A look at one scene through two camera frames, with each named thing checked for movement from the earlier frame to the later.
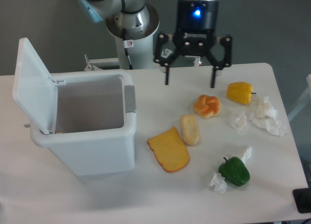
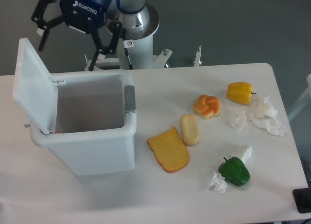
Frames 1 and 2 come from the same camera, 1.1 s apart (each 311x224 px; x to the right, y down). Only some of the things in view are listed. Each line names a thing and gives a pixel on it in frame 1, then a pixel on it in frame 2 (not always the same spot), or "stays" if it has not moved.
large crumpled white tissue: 265,117 stays
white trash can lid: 34,89 stays
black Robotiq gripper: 197,25 -> 86,11
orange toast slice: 169,150 stays
